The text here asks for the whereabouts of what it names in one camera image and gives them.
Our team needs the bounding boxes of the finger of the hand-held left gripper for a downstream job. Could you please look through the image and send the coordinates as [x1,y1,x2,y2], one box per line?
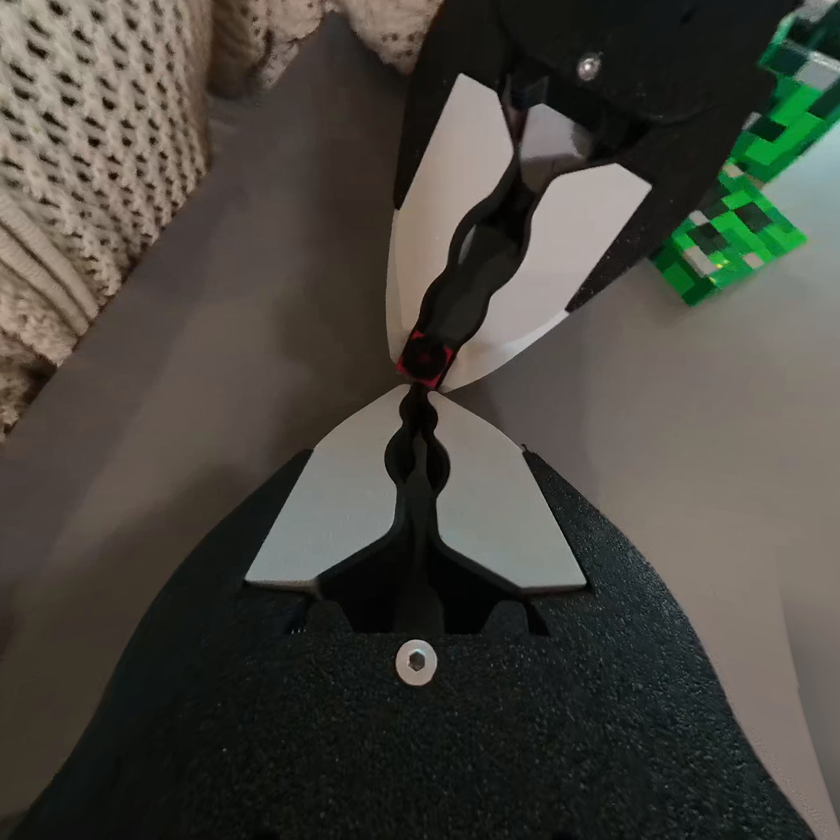
[386,72,519,370]
[440,105,654,395]

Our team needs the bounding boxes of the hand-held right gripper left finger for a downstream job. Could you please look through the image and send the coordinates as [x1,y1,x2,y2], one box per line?
[243,384,422,592]

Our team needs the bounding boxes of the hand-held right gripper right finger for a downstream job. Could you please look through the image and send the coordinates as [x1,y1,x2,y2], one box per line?
[425,390,588,596]

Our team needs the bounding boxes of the red lego block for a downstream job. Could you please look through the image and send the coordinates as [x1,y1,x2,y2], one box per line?
[397,330,454,389]

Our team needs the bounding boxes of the green lego creeper body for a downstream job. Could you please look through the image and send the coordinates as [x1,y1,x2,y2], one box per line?
[650,13,808,308]

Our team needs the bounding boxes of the person's cream knit sweater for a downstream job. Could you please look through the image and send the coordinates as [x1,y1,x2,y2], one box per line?
[0,0,290,439]

